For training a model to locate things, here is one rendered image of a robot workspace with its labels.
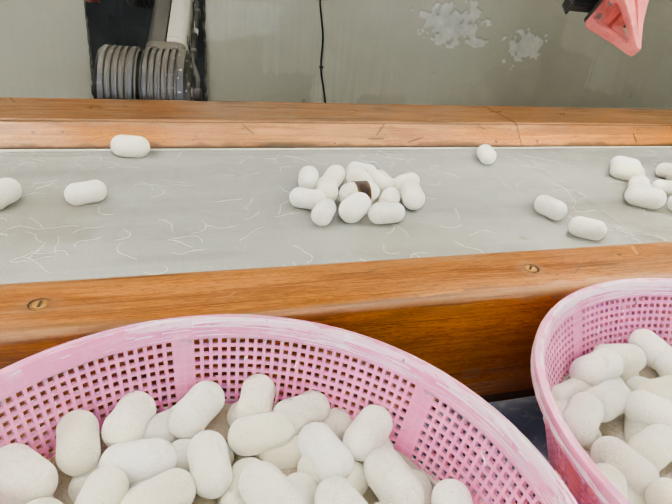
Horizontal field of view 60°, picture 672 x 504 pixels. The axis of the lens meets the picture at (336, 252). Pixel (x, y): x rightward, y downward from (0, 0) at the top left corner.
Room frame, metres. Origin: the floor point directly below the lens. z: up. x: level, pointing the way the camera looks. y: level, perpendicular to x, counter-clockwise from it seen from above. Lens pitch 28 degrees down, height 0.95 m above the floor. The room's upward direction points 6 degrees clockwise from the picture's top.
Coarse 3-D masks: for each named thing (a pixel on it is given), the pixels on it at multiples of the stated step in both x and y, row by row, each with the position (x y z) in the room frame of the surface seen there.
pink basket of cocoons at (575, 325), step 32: (608, 288) 0.32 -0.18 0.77; (640, 288) 0.33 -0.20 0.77; (544, 320) 0.28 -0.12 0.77; (576, 320) 0.30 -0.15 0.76; (608, 320) 0.32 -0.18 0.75; (640, 320) 0.33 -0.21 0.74; (544, 352) 0.25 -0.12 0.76; (576, 352) 0.30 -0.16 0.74; (544, 384) 0.22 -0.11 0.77; (544, 416) 0.20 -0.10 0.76; (576, 448) 0.18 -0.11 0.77; (576, 480) 0.18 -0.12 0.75; (608, 480) 0.16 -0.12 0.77
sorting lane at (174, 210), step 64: (128, 192) 0.46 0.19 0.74; (192, 192) 0.48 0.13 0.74; (256, 192) 0.49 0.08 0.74; (448, 192) 0.54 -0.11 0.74; (512, 192) 0.56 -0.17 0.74; (576, 192) 0.58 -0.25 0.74; (0, 256) 0.34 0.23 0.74; (64, 256) 0.34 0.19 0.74; (128, 256) 0.35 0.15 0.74; (192, 256) 0.36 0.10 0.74; (256, 256) 0.37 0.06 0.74; (320, 256) 0.38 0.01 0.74; (384, 256) 0.39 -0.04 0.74
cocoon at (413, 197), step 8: (408, 184) 0.50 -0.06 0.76; (416, 184) 0.50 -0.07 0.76; (400, 192) 0.50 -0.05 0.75; (408, 192) 0.48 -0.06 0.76; (416, 192) 0.48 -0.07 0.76; (408, 200) 0.48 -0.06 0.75; (416, 200) 0.48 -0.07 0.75; (424, 200) 0.49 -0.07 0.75; (408, 208) 0.48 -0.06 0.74; (416, 208) 0.48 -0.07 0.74
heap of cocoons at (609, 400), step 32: (608, 352) 0.28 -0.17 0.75; (640, 352) 0.29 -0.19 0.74; (576, 384) 0.27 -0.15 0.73; (608, 384) 0.26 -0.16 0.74; (640, 384) 0.27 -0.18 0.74; (576, 416) 0.23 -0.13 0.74; (608, 416) 0.24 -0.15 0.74; (640, 416) 0.24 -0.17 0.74; (608, 448) 0.21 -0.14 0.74; (640, 448) 0.21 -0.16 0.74; (640, 480) 0.19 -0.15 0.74
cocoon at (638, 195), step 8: (632, 192) 0.55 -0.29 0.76; (640, 192) 0.55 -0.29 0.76; (648, 192) 0.55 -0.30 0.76; (656, 192) 0.55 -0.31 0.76; (664, 192) 0.55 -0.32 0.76; (632, 200) 0.55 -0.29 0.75; (640, 200) 0.55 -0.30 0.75; (648, 200) 0.54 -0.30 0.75; (656, 200) 0.54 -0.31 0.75; (664, 200) 0.54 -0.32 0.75; (648, 208) 0.55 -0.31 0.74; (656, 208) 0.54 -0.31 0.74
